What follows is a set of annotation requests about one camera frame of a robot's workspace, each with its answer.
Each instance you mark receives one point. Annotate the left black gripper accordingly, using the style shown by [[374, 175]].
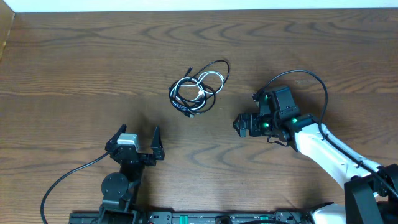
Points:
[[158, 149]]

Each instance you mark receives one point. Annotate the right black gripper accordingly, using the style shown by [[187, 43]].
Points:
[[254, 119]]

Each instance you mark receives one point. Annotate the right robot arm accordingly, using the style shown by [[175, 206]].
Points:
[[370, 188]]

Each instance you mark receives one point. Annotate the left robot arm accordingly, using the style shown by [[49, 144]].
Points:
[[120, 189]]

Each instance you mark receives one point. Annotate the cardboard panel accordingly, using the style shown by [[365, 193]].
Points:
[[6, 20]]

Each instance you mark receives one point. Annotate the green clamp handle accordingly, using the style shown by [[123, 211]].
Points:
[[183, 219]]

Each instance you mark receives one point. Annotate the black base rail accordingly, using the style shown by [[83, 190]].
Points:
[[162, 217]]

